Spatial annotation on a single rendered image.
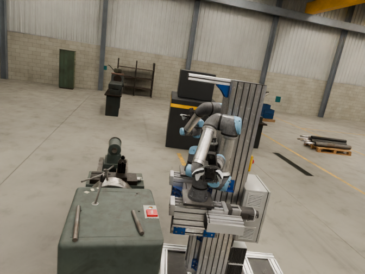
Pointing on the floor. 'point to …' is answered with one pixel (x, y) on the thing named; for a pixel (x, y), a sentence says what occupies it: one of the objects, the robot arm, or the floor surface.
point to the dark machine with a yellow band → (190, 91)
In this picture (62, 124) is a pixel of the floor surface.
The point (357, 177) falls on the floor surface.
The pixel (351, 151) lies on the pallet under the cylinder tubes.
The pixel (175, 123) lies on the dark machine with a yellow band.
